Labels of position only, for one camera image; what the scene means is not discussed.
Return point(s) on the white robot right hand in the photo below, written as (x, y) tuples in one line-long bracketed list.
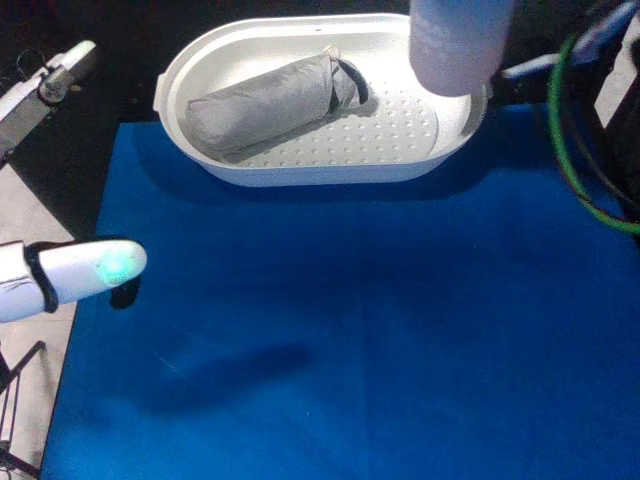
[(80, 270)]

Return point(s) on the black tripod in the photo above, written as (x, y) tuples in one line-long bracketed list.
[(30, 356)]

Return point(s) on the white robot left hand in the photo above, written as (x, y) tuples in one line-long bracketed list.
[(620, 75)]

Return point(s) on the grey umbrella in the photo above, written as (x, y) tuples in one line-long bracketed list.
[(260, 105)]

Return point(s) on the blue table mat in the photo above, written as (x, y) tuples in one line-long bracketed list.
[(350, 300)]

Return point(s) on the white perforated plastic basin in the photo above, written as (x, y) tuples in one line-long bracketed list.
[(310, 170)]

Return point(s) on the blue pink gradient water bottle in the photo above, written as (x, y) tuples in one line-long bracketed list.
[(460, 45)]

